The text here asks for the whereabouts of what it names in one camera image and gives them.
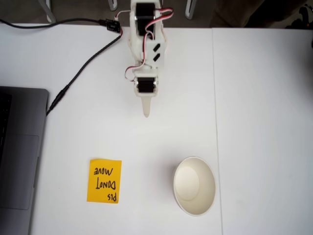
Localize yellow handwritten sticky note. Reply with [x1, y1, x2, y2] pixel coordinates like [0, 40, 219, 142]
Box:
[86, 158, 123, 204]

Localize dark grey laptop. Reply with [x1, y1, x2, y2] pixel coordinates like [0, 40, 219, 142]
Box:
[0, 86, 49, 235]

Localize black USB cable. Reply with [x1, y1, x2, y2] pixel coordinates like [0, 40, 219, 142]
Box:
[0, 18, 108, 29]

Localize brown paper cup with note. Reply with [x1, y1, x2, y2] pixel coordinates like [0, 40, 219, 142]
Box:
[173, 156, 217, 217]

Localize black controller board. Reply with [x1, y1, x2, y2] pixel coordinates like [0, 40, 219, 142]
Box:
[105, 18, 122, 32]

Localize black cable with barrel plug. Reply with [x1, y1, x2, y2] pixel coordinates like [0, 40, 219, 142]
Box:
[45, 34, 123, 116]

